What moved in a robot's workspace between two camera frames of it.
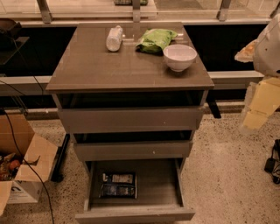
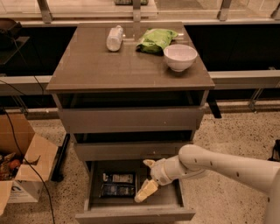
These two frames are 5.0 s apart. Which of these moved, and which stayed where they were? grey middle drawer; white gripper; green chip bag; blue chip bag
Moved: white gripper
Stayed: grey middle drawer; green chip bag; blue chip bag
